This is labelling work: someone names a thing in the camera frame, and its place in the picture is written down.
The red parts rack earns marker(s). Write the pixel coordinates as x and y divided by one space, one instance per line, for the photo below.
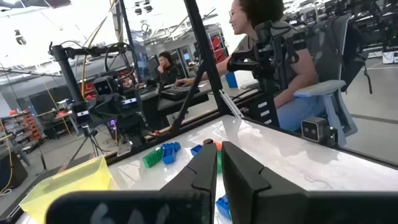
29 124

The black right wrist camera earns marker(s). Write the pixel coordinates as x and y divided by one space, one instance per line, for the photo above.
102 86

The black frame-mounted camera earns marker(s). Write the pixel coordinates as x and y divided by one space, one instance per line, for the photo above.
313 129

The green toy brick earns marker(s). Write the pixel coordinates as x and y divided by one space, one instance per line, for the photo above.
153 157
219 161

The orange toy brick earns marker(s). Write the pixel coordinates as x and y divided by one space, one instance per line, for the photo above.
218 145

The person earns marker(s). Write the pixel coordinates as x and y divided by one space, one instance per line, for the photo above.
242 21
166 70

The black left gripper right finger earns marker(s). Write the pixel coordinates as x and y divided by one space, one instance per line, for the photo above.
258 189

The grey office chair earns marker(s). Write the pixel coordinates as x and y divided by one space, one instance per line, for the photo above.
326 46

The yellow translucent plastic bin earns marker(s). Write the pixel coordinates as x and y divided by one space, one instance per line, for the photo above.
77 180

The blue toy brick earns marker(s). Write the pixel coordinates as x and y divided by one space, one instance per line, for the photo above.
224 207
174 145
168 156
196 149

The blue cup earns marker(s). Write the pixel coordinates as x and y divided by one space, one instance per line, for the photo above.
231 80

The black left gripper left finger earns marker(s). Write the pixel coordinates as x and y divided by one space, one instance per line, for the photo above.
192 183

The black background robot arm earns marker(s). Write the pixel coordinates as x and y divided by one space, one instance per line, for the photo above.
267 53

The black keyboard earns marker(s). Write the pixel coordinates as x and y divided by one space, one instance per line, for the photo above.
177 92

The black pole stand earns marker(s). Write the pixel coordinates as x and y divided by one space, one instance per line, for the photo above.
66 74

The grey office desk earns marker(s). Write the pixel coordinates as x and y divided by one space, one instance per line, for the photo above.
174 104

